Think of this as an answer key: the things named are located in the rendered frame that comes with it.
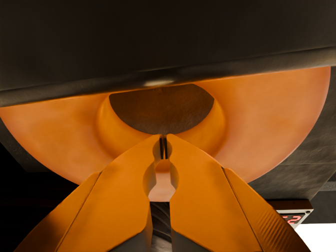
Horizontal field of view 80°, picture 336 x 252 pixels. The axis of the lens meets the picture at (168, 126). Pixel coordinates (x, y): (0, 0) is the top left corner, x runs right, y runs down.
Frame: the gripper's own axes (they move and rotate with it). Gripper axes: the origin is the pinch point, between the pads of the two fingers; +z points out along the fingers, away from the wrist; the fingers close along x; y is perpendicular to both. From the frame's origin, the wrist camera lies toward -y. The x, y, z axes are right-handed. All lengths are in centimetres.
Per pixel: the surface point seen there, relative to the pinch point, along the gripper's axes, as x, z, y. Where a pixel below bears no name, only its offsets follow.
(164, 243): -1.3, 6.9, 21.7
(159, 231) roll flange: -1.8, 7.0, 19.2
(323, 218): 483, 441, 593
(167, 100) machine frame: 0.2, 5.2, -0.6
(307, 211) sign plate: 25.7, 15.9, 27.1
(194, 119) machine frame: 2.6, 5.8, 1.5
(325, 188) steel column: 366, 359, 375
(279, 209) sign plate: 20.4, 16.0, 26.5
